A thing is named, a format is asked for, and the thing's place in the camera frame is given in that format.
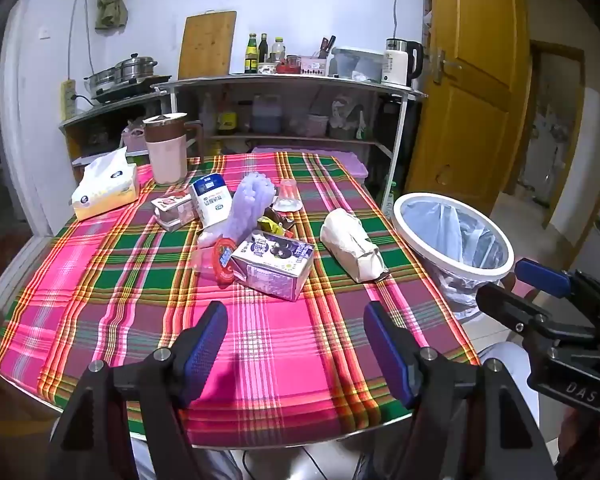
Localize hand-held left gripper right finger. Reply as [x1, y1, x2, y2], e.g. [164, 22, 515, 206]
[361, 301, 558, 480]

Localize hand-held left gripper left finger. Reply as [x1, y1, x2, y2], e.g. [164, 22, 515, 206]
[45, 301, 229, 480]

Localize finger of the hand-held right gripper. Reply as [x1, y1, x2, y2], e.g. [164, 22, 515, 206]
[514, 258, 600, 319]
[474, 283, 597, 349]

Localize translucent plastic bin liner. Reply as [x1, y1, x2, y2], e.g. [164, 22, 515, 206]
[402, 199, 507, 318]

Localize red lidded jelly cup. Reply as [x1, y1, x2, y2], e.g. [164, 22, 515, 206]
[192, 237, 241, 286]

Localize purple milk carton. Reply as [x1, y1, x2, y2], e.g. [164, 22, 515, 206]
[230, 230, 315, 302]

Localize white paper bag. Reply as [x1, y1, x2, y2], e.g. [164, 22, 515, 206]
[320, 208, 387, 283]

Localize white round trash bin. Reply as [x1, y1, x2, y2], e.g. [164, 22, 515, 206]
[392, 191, 515, 318]

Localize brown gold foil wrapper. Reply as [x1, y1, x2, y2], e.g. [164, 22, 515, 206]
[256, 207, 295, 237]

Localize small grey carton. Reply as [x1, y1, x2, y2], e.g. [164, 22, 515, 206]
[151, 191, 201, 232]

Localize white blue milk carton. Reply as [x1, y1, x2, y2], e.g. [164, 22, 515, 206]
[189, 173, 234, 226]

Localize clear plastic cup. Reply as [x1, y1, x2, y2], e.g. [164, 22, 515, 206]
[272, 178, 302, 212]

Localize pink green plaid tablecloth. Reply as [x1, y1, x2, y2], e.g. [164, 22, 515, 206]
[0, 152, 481, 448]

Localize white yellow tissue box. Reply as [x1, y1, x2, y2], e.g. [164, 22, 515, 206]
[70, 147, 141, 222]

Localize purple lidded storage box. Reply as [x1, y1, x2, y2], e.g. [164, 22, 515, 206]
[250, 146, 370, 186]

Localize pink brown pitcher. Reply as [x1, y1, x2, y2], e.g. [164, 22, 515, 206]
[142, 112, 204, 185]

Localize wooden door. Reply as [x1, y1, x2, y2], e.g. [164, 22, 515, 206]
[405, 0, 531, 211]

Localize pink basin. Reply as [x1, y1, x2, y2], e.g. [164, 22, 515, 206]
[122, 120, 151, 153]

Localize yellow label oil bottle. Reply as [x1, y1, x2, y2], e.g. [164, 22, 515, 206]
[216, 91, 238, 135]

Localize white plastic bottle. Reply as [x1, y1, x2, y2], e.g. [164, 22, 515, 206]
[200, 92, 216, 136]

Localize crumpled plastic bags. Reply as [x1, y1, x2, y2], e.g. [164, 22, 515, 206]
[329, 95, 368, 140]

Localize grey plastic jug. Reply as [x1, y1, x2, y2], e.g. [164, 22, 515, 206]
[251, 94, 283, 134]

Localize white electric kettle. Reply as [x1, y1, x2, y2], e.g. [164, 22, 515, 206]
[381, 37, 425, 86]

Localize low steel counter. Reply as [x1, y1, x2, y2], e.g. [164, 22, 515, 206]
[58, 92, 173, 167]

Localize black induction cooker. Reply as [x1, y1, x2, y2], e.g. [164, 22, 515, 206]
[90, 76, 173, 103]

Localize steel shelf unit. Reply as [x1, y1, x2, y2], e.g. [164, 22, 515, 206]
[151, 74, 428, 196]

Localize clear plastic storage container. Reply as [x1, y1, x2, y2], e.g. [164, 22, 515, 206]
[330, 46, 386, 81]

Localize yellow power strip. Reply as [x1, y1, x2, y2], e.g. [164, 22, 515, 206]
[60, 79, 77, 116]

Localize steel pan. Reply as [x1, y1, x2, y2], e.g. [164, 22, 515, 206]
[83, 67, 121, 92]

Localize steel steamer pot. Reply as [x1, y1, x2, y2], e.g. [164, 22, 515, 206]
[115, 53, 158, 83]

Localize green glass bottle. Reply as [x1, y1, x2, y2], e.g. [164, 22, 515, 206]
[244, 33, 259, 73]

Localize pink utensil holder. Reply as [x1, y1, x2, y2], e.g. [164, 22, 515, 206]
[300, 55, 329, 75]

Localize wooden cutting board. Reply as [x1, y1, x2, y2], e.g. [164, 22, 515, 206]
[178, 10, 238, 80]

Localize metal door handle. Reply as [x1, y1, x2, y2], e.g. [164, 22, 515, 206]
[432, 47, 463, 85]

